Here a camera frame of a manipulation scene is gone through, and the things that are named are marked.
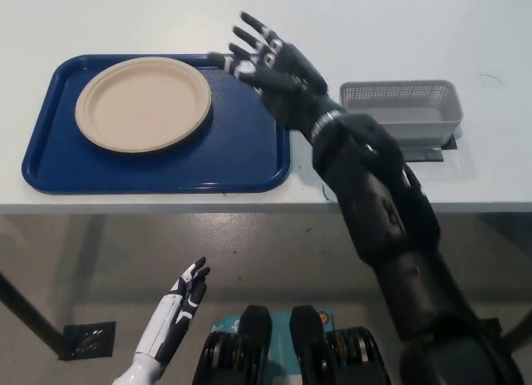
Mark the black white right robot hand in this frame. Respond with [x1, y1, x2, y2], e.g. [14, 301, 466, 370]
[207, 12, 346, 140]

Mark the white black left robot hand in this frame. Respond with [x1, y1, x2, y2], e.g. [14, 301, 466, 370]
[132, 256, 211, 363]

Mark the beige round paper plate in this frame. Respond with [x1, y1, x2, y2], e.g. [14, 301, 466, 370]
[74, 56, 214, 155]

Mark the blue plastic serving tray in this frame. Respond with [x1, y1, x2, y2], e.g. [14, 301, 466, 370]
[21, 53, 292, 195]

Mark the black teal robot body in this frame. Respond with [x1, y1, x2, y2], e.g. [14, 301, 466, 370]
[193, 304, 402, 385]

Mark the grey perforated plastic basket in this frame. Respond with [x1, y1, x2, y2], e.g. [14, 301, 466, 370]
[339, 79, 464, 148]

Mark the black table leg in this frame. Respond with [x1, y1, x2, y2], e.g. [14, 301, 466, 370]
[500, 304, 532, 349]
[0, 268, 71, 355]

